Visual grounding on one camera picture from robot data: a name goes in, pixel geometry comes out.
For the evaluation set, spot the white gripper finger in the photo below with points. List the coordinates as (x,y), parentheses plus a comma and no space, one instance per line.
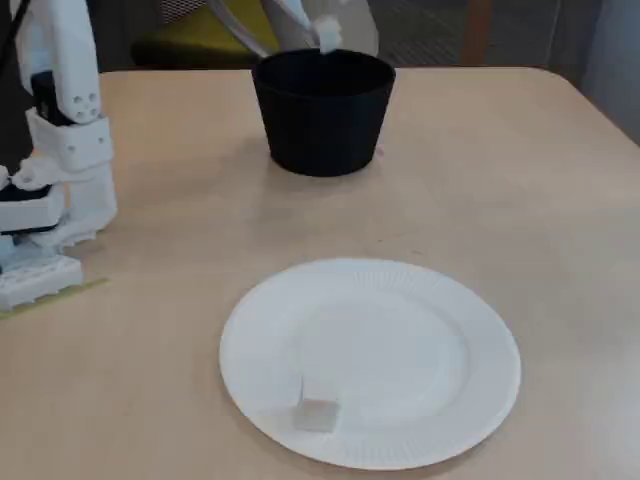
(302,12)

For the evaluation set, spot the white cube block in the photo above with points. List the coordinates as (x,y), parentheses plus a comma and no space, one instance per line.
(328,35)
(315,417)

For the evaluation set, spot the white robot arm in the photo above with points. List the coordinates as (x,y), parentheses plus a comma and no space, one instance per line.
(75,50)

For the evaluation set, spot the white paper plate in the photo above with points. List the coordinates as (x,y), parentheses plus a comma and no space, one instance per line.
(425,350)

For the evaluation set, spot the olive green office chair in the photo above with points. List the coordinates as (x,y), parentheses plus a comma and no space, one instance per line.
(190,42)

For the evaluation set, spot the black plastic cup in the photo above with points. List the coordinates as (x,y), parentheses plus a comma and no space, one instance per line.
(320,130)

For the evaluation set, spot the wooden furniture leg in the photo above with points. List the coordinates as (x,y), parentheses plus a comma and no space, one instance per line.
(475,35)

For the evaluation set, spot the yellow-green tape under base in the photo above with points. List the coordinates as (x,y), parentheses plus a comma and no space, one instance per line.
(92,284)

